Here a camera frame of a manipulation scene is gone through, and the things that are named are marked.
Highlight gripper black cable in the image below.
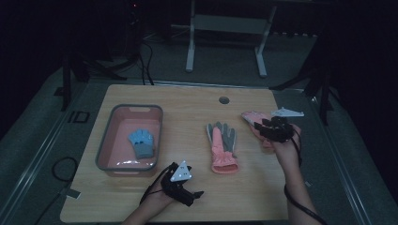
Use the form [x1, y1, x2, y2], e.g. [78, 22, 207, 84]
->
[139, 165, 172, 205]
[283, 129, 328, 225]

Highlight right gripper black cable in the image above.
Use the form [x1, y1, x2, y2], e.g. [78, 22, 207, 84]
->
[283, 129, 328, 225]

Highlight black tripod stand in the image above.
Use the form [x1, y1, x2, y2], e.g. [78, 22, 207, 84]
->
[269, 31, 343, 127]
[54, 54, 128, 113]

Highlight person's left hand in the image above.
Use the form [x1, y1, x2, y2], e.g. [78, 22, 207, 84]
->
[145, 182, 176, 212]

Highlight person's right hand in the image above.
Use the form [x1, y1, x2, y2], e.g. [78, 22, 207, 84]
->
[272, 124, 303, 164]

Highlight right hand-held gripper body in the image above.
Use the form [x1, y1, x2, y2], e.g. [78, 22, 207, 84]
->
[268, 107, 304, 144]

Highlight black hanging cables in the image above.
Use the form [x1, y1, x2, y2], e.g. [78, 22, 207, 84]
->
[137, 40, 155, 86]

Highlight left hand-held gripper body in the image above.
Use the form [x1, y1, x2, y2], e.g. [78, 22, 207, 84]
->
[161, 160, 195, 207]

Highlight pink basin with grey rim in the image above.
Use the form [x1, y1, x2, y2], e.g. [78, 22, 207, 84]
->
[95, 103, 164, 178]

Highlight white metal table frame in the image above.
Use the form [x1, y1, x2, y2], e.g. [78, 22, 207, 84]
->
[185, 0, 278, 79]

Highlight pink glove with grey palm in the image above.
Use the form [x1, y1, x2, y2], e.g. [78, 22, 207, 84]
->
[205, 121, 240, 175]

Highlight black floor cable loop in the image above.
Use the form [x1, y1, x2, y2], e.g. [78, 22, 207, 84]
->
[32, 156, 79, 225]

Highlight pink padded glove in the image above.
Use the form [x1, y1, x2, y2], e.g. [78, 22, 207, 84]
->
[240, 110, 277, 150]

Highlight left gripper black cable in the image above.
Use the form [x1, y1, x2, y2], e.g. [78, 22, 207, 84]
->
[139, 165, 172, 205]

